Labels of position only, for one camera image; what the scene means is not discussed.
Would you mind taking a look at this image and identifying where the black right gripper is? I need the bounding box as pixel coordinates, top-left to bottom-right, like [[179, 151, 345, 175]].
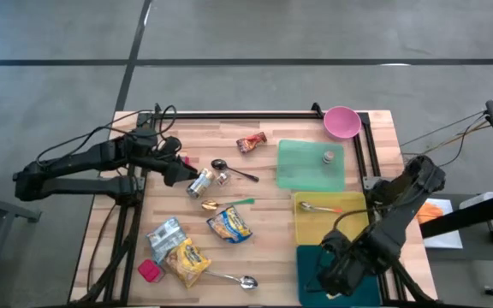
[[317, 228, 384, 299]]

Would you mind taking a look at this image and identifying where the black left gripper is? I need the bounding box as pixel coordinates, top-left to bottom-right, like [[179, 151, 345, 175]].
[[143, 149, 199, 187]]

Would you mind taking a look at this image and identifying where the black spoon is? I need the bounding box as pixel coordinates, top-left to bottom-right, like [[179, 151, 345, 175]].
[[211, 158, 260, 183]]

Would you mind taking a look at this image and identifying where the gold spoon green handle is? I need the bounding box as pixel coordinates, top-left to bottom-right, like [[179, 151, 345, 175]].
[[201, 197, 256, 212]]

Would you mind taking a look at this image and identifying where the grey ramen packet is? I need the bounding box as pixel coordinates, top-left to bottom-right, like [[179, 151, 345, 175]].
[[146, 216, 187, 264]]

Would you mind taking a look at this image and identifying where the blue ramen packet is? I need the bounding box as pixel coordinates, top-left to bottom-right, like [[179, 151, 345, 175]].
[[206, 205, 253, 245]]

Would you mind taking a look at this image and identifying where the silver spoon orange handle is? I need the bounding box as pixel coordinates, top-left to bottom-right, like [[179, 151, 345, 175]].
[[300, 200, 344, 214]]

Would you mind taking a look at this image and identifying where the orange taco seasoning packet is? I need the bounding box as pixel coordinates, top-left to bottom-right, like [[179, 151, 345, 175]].
[[235, 131, 268, 154]]

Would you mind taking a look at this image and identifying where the blue plastic bin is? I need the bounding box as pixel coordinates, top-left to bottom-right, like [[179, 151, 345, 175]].
[[296, 244, 383, 308]]

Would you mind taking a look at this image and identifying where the yellow translucent plastic bin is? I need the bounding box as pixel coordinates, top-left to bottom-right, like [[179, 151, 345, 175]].
[[294, 191, 371, 246]]

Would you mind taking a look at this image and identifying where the orange cloth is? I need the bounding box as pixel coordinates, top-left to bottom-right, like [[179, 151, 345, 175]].
[[416, 203, 444, 225]]

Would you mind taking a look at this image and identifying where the large silver spoon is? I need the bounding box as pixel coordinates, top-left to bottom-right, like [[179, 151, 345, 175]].
[[205, 269, 259, 291]]

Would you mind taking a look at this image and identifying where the white paper sheet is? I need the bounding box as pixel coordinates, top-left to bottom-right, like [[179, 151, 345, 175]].
[[417, 198, 464, 250]]

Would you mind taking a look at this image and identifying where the teal translucent plastic bin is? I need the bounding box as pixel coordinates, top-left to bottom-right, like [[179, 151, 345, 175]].
[[276, 139, 347, 193]]

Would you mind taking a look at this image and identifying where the pink bowl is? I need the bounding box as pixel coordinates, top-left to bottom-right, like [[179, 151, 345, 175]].
[[323, 105, 362, 140]]

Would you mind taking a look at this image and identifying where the black aluminium table frame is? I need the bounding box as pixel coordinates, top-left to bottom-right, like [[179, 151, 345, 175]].
[[74, 102, 440, 307]]

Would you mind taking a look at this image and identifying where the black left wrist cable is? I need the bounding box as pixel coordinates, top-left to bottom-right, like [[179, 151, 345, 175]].
[[35, 104, 179, 168]]

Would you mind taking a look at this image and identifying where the thin loose cable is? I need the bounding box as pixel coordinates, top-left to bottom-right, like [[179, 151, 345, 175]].
[[400, 111, 488, 149], [421, 121, 490, 157]]

